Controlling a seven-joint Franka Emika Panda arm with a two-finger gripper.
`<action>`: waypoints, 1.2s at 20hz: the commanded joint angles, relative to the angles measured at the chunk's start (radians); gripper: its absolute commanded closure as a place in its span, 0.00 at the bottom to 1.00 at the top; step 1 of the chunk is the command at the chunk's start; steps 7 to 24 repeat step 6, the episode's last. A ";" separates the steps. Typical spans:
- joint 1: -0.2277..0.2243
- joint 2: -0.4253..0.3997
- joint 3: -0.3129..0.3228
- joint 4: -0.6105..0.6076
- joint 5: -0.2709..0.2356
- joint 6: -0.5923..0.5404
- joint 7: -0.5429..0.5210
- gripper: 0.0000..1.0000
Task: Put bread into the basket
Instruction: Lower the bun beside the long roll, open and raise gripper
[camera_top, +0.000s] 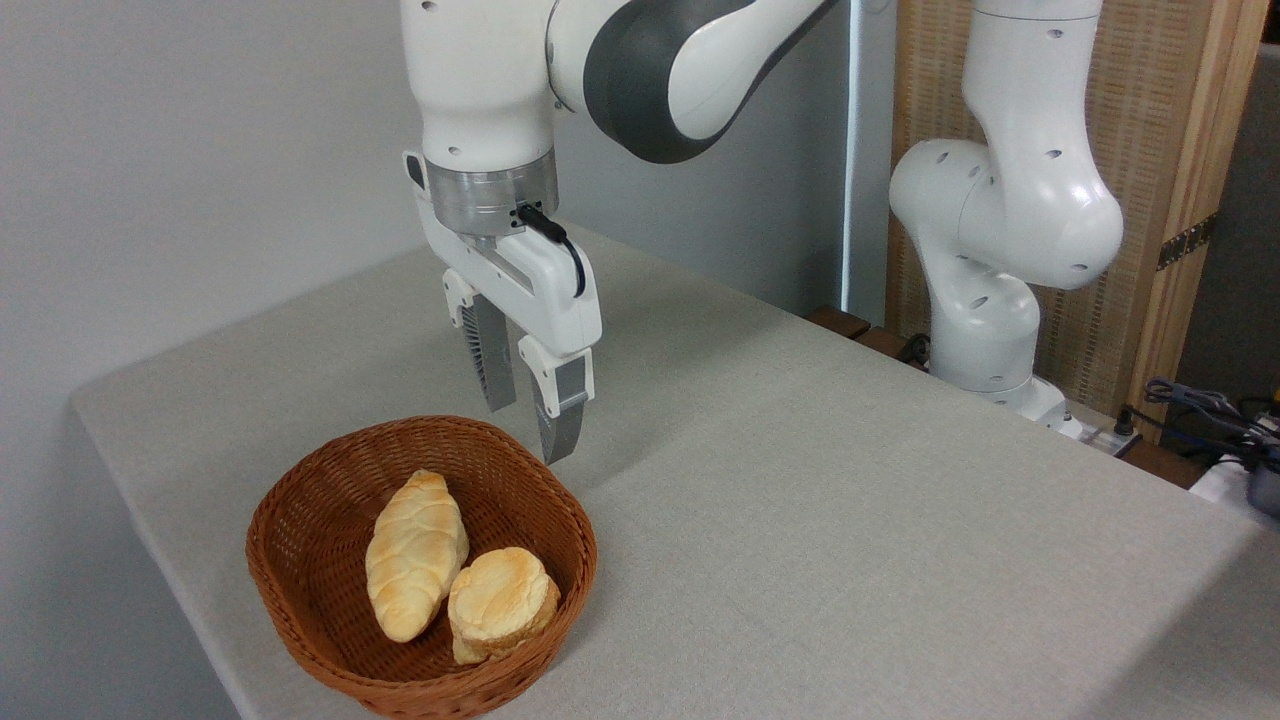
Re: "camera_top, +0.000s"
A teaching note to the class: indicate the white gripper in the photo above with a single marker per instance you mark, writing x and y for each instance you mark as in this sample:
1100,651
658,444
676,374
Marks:
545,285

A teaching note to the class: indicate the round muffin-shaped bread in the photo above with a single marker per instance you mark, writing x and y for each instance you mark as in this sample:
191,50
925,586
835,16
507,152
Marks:
500,600

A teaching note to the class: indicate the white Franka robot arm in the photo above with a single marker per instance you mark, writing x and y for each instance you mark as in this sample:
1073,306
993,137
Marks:
1000,200

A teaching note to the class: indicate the long pale bread loaf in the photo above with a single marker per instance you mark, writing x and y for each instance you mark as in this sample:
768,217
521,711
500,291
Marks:
415,550

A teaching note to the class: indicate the brown wicker basket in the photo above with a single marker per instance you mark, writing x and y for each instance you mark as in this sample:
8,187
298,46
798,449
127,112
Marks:
330,500

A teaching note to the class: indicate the dark wooden ledge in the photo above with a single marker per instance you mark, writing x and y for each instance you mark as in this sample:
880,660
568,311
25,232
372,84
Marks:
850,325

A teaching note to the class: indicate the metal screen hinge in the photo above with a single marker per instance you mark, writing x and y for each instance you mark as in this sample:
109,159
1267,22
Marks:
1185,243

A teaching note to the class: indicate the wooden woven screen panel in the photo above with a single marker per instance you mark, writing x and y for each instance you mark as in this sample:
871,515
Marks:
1140,100

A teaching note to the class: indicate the dark grey device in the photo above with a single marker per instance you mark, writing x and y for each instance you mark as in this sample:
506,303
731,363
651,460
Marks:
1265,490

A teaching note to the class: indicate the white vertical wall trim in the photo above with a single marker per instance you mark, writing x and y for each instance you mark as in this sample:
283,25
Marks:
850,150

